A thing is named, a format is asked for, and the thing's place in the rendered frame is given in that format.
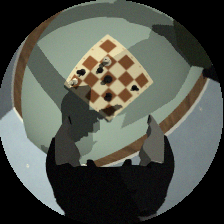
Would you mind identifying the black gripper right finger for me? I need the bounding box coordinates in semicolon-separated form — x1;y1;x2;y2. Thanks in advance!
139;114;175;198

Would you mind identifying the brown and cream chessboard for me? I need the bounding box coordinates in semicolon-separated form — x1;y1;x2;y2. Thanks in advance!
64;35;153;121

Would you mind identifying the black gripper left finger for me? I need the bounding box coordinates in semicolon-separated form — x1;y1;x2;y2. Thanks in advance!
46;116;81;199

